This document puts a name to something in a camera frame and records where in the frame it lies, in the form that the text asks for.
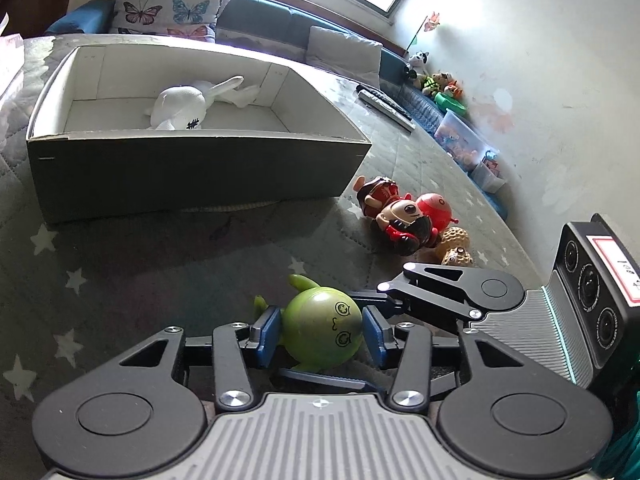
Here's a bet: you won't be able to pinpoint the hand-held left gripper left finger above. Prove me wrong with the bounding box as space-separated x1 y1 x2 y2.
120 306 282 411

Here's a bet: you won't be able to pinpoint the small clear plastic container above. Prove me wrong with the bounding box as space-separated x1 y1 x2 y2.
470 152 506 194

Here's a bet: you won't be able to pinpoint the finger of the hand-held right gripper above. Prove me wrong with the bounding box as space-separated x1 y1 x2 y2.
276 367 367 392
349 261 484 334

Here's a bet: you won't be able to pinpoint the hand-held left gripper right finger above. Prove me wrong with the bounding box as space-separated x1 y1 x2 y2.
361 305 532 411

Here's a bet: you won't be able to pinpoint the black remote control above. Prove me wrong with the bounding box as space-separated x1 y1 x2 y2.
356 85 401 107

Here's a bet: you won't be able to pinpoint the tan hedgehog toy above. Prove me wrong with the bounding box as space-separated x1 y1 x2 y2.
431 226 475 267

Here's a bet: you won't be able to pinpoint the grey cardboard box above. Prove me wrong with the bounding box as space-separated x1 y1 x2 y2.
26 42 373 226

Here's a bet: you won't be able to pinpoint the blue sofa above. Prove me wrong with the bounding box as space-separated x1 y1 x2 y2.
47 0 508 221

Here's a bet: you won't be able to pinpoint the colourful pinwheel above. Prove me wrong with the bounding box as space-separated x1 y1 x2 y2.
406 10 441 56

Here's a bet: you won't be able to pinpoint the green plastic bowl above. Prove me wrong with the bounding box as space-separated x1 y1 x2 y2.
433 92 470 116

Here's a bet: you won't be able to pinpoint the grey star-patterned quilted desktop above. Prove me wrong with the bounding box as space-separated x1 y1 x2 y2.
0 34 547 480

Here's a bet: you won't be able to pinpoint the green round-headed toy figure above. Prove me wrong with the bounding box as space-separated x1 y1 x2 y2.
254 274 365 374

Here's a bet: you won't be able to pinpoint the big-headed doll with red headphones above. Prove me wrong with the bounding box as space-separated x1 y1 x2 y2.
375 197 442 256

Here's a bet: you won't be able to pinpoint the stuffed toys on sofa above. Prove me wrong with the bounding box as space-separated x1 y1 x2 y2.
421 72 451 97

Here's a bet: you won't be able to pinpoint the red round octopus toy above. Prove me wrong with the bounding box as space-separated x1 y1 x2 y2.
415 192 461 234

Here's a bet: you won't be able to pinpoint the silver remote control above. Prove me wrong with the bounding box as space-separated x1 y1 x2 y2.
365 94 417 134

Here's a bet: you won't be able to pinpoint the large butterfly print pillow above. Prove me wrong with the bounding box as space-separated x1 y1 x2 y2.
110 0 226 42

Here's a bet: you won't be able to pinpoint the brown and red doll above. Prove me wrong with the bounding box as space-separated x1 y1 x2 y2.
354 175 401 219

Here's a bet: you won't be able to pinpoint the white cushion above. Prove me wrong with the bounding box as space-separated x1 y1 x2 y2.
306 25 384 86

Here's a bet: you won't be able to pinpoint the white plush bunny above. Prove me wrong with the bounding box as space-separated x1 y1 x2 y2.
145 76 261 132

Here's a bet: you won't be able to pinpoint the clear plastic toy container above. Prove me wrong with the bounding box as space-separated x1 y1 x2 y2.
433 110 494 169

